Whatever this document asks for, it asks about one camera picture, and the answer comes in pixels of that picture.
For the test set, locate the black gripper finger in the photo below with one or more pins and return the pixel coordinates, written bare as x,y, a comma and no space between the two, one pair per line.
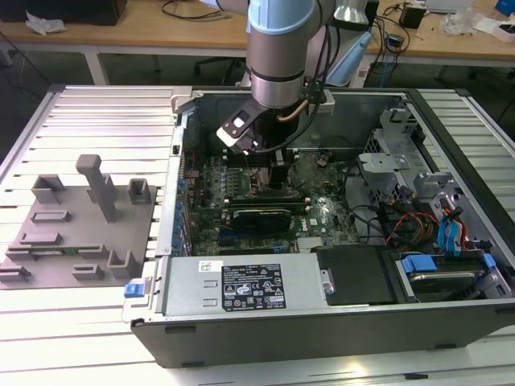
281,175

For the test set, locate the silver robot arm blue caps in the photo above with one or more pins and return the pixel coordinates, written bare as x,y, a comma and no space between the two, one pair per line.
277,48

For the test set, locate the CPU socket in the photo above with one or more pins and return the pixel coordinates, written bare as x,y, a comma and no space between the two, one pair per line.
257,177

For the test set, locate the black RAM slot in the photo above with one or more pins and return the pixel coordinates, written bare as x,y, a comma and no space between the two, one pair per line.
261,162
265,210
265,202
265,206
241,198

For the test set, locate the round coin cell battery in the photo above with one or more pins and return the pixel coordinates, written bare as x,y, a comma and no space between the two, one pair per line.
322,161

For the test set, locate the black graphics card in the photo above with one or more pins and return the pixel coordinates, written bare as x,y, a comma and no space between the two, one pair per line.
261,220

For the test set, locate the green motherboard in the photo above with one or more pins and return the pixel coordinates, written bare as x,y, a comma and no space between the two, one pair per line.
209,181

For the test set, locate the silver finned chipset heatsink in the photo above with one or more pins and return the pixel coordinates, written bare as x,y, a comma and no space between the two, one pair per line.
311,244

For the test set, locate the blue expansion slot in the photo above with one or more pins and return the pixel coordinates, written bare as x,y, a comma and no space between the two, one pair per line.
225,231

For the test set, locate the silver drive cage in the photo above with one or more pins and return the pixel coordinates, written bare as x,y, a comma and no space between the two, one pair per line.
382,161

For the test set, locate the silver power supply unit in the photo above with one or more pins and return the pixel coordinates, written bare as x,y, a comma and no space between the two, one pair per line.
193,281

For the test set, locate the tall black box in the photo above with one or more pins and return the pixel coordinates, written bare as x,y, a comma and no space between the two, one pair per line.
373,24

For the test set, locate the small transformer block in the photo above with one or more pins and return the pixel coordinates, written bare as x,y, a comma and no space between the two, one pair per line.
395,40

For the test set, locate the wooden desk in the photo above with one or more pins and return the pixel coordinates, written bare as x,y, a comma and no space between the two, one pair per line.
161,32

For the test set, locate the open black PC case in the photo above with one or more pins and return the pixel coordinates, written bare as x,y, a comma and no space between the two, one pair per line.
281,337

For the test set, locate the small black adapter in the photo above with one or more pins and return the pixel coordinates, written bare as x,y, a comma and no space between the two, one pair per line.
412,17

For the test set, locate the blue case latch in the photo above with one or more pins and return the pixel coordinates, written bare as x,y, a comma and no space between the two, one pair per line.
134,290

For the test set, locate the hard disk in blue carrier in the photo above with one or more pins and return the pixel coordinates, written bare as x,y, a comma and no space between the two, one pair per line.
438,283

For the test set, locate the clear plastic bags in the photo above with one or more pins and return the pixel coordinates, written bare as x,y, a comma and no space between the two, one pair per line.
462,22

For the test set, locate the grey parts rack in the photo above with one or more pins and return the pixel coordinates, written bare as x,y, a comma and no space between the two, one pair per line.
80,257

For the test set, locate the green RAM stick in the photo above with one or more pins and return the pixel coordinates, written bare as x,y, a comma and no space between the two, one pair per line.
64,250

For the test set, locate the wide black box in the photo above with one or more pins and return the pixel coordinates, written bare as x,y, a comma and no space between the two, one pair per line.
80,10

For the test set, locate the white cardboard box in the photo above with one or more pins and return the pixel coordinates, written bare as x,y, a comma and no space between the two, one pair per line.
506,32

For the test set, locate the blue box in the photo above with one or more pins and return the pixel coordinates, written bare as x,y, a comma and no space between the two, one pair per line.
506,8

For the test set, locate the crumpled white paper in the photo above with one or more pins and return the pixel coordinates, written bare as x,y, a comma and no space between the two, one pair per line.
46,22

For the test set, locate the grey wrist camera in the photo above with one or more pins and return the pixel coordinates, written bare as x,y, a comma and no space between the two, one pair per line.
328,102

